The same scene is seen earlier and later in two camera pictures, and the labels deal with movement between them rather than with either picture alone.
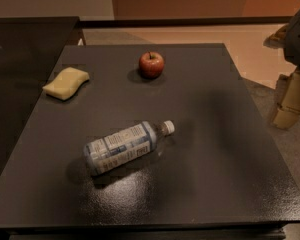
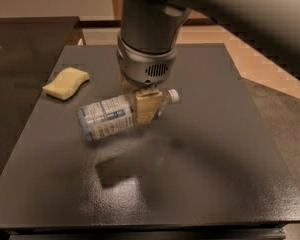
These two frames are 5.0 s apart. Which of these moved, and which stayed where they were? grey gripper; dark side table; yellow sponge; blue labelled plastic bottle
Moved: blue labelled plastic bottle; grey gripper
Stayed: yellow sponge; dark side table
